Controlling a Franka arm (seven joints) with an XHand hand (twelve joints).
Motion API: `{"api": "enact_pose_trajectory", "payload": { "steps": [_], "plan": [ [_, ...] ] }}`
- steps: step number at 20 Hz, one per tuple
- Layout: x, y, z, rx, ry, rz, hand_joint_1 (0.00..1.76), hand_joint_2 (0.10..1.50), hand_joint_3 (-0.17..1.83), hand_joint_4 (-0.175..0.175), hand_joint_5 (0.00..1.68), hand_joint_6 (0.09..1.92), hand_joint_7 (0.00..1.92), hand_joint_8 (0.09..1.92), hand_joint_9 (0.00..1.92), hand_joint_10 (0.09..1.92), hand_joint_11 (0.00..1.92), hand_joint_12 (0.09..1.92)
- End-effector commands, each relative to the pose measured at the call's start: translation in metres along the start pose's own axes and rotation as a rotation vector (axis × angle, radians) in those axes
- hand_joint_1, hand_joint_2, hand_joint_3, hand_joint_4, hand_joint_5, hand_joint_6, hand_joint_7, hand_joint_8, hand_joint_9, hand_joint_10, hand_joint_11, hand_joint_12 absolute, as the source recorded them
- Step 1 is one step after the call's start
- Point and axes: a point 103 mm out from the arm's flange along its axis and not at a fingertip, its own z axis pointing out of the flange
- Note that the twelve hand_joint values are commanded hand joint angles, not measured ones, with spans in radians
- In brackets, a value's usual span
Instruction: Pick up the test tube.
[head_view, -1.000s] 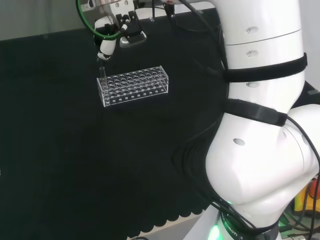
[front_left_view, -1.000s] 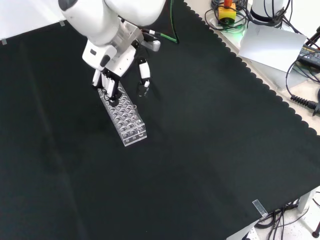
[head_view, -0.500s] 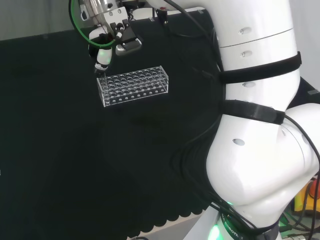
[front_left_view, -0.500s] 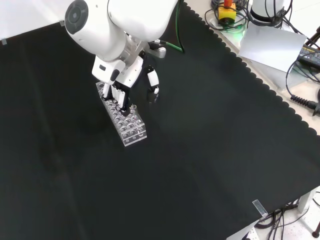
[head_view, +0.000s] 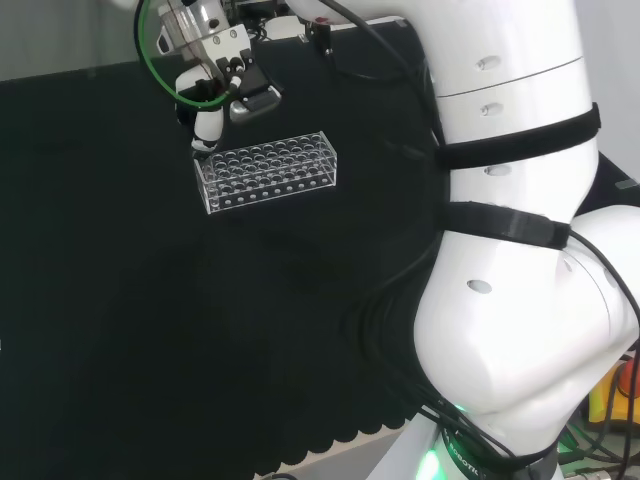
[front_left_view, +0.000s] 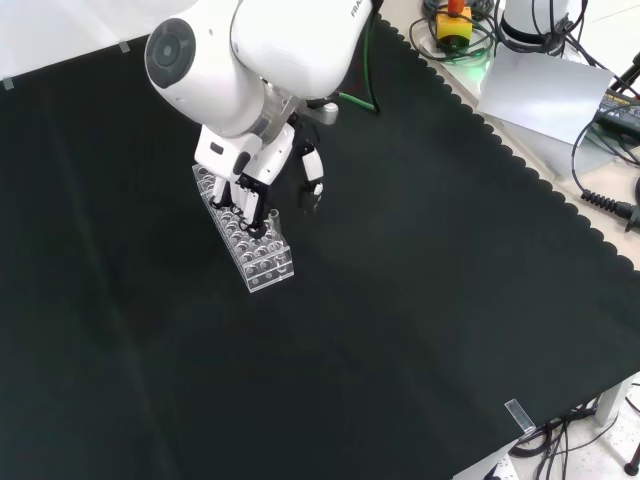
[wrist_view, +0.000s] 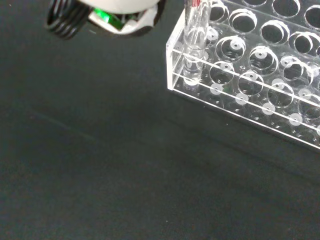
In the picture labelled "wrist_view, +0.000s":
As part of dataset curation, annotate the clear plastic test tube rack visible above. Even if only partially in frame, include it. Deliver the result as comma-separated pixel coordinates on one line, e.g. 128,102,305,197
165,0,320,154

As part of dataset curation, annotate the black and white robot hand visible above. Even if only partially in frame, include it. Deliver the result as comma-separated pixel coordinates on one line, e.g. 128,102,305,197
44,0,168,40

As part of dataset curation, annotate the black bench cloth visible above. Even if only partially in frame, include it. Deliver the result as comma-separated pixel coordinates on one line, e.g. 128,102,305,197
0,0,320,240

